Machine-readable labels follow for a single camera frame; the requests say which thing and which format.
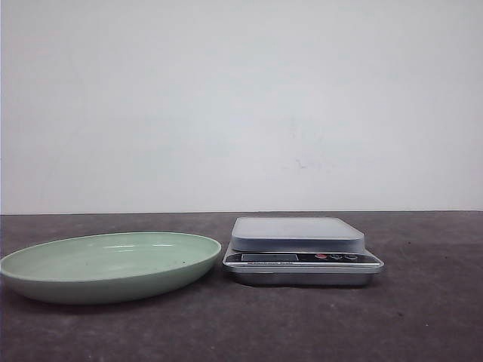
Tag silver digital kitchen scale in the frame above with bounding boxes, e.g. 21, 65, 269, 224
223, 217, 384, 286

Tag light green plate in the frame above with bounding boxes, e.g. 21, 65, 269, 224
1, 232, 222, 305

